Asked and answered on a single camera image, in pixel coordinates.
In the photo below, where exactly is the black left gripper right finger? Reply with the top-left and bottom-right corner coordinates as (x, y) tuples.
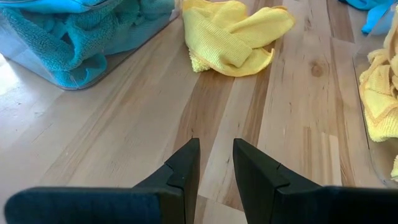
(233, 138), (398, 224)

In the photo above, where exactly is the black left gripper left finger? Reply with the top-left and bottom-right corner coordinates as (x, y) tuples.
(4, 138), (200, 224)

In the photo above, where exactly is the light blue microfiber towel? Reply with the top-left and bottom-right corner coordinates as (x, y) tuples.
(0, 0), (108, 14)

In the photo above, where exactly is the clear plastic basket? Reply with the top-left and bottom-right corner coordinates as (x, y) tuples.
(353, 2), (398, 189)
(0, 0), (182, 91)

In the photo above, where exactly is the yellow microfiber towel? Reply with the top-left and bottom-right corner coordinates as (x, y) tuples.
(390, 154), (398, 183)
(182, 0), (296, 78)
(382, 4), (398, 63)
(359, 46), (398, 143)

